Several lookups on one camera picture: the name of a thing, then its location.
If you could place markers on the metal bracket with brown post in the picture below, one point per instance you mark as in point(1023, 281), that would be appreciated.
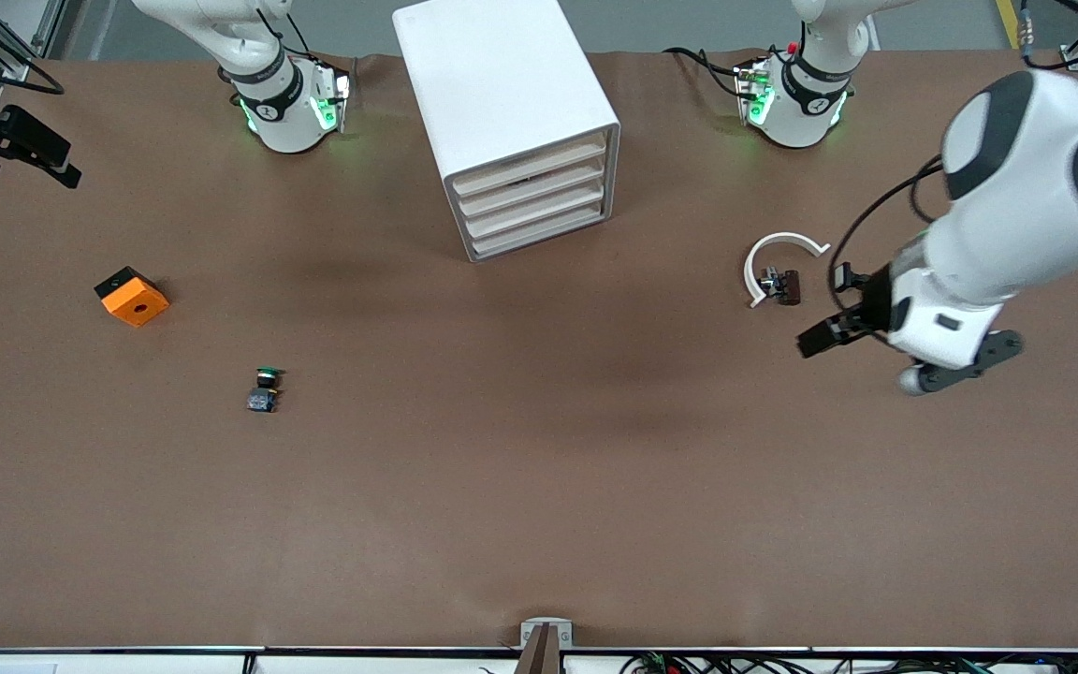
point(546, 641)

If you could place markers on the brown table cover mat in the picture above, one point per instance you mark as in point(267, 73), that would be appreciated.
point(539, 487)

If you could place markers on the green push button switch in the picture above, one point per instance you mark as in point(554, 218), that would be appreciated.
point(264, 388)

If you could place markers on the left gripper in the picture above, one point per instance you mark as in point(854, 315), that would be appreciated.
point(872, 302)

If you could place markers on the orange block with hole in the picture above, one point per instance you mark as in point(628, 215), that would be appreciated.
point(135, 301)

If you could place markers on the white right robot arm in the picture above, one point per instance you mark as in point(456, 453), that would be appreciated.
point(282, 112)

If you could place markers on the brown cylinder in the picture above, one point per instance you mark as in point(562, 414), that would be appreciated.
point(789, 286)

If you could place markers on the chrome valve fitting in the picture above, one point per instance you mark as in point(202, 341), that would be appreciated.
point(768, 281)

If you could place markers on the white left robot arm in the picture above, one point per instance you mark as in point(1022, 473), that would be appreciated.
point(1026, 187)

